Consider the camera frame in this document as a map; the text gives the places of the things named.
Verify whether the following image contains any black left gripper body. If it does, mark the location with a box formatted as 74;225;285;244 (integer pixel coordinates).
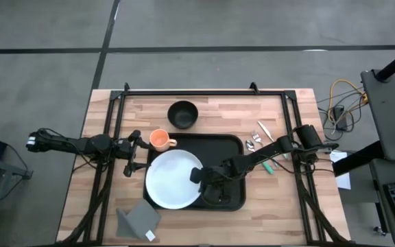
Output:
112;129;143;178

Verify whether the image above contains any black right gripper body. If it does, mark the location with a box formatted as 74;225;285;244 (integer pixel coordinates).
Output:
189;163;240;206

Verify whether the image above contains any orange mug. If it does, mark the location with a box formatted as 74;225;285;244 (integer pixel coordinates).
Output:
149;128;178;153

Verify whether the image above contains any white round plate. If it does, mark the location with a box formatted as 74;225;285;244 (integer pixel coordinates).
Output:
145;149;205;211

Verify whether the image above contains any black bowl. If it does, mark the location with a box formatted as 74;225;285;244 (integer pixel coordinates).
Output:
167;100;199;130

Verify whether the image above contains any spoon with green handle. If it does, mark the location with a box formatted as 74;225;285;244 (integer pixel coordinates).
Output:
245;139;275;175

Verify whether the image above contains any grey cloth napkin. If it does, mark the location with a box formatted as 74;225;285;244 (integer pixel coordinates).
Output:
115;198;162;243

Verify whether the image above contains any silver fork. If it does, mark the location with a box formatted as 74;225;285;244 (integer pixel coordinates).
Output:
251;130;265;145

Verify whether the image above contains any black plastic tray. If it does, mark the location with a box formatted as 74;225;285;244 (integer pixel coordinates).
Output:
143;132;247;212

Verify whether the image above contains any white paper sheet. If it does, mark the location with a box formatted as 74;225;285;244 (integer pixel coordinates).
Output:
329;152;352;191

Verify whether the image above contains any black power adapter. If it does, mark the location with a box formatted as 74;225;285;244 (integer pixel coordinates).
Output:
333;105;348;132

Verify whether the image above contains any black desk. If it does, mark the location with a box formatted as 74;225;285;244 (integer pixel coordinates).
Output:
368;158;395;247

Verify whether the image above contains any black aluminium rig frame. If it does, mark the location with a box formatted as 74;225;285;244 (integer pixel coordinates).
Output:
58;82;351;246

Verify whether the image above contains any yellow cable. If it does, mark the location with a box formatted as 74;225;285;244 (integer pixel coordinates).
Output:
327;78;368;126

